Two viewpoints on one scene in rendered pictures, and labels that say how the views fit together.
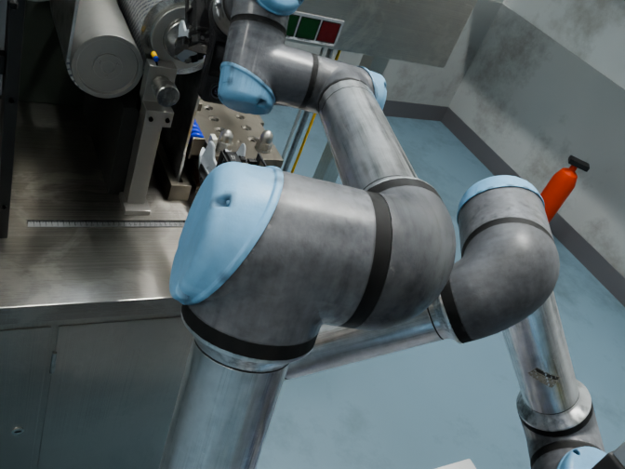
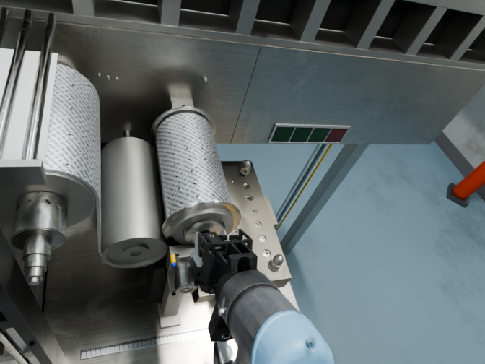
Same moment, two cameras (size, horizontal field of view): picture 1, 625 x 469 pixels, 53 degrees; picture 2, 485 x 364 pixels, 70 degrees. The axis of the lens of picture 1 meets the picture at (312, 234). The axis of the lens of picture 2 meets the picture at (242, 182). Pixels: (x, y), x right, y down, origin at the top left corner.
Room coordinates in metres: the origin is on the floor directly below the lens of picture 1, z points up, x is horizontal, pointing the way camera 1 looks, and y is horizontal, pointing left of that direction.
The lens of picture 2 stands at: (0.69, 0.26, 1.79)
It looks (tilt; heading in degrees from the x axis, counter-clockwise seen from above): 47 degrees down; 8
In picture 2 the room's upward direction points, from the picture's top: 22 degrees clockwise
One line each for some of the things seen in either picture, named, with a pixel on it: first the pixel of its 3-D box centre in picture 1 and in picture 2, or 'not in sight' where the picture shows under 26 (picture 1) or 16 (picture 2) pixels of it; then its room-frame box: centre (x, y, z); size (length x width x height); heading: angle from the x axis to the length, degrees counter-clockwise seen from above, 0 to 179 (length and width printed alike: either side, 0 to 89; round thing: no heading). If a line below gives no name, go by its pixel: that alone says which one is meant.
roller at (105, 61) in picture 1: (95, 33); (132, 199); (1.06, 0.52, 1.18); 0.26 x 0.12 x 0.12; 38
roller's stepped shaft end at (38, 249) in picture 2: not in sight; (36, 261); (0.82, 0.49, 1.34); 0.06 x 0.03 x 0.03; 38
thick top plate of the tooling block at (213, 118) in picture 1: (218, 118); (240, 219); (1.28, 0.31, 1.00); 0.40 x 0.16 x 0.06; 38
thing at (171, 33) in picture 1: (184, 38); (203, 230); (1.03, 0.34, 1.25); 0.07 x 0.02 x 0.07; 128
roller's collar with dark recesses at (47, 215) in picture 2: not in sight; (40, 222); (0.86, 0.53, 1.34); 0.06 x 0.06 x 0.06; 38
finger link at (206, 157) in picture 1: (209, 155); (223, 336); (0.93, 0.22, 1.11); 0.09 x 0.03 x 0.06; 47
